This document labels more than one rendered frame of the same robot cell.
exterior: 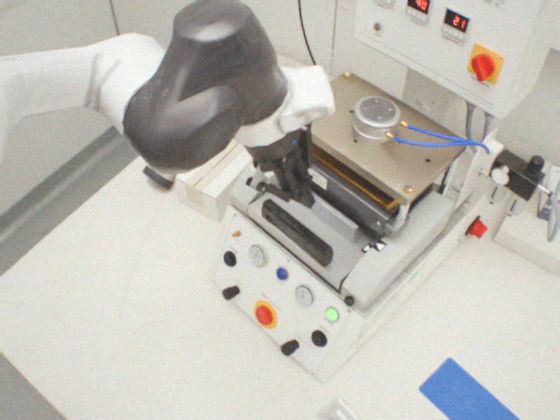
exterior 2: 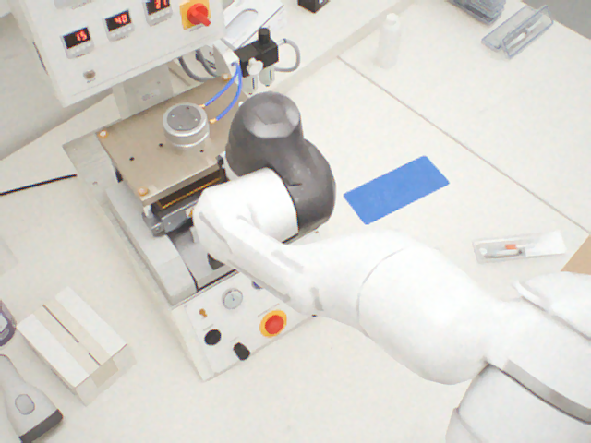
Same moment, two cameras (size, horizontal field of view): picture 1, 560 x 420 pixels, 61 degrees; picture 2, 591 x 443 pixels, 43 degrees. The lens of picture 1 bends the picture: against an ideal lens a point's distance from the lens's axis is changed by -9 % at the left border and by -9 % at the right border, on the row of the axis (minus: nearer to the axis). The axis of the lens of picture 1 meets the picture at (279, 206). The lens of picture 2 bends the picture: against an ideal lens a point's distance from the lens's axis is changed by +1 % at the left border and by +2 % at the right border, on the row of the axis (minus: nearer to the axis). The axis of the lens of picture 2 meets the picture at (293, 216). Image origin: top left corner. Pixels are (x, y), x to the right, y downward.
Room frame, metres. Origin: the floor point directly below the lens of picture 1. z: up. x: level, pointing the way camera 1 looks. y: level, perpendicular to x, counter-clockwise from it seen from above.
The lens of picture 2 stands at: (0.27, 0.66, 2.11)
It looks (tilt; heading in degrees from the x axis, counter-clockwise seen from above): 55 degrees down; 282
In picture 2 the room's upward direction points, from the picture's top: 2 degrees counter-clockwise
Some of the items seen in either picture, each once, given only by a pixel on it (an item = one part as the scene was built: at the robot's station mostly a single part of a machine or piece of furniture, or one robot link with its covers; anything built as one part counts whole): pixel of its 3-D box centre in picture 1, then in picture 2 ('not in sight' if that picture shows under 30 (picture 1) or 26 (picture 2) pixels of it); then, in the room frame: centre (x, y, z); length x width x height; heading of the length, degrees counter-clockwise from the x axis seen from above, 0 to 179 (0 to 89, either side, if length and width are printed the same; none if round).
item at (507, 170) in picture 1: (510, 182); (257, 65); (0.57, -0.41, 1.05); 0.15 x 0.05 x 0.15; 44
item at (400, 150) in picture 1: (393, 134); (189, 125); (0.65, -0.20, 1.08); 0.31 x 0.24 x 0.13; 44
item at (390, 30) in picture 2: not in sight; (389, 40); (0.33, -0.78, 0.82); 0.05 x 0.05 x 0.14
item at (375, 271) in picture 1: (398, 250); not in sight; (0.49, -0.20, 0.97); 0.26 x 0.05 x 0.07; 134
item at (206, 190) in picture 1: (220, 175); (77, 344); (0.81, 0.14, 0.80); 0.19 x 0.13 x 0.09; 144
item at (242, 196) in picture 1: (286, 163); (149, 240); (0.69, -0.01, 0.97); 0.25 x 0.05 x 0.07; 134
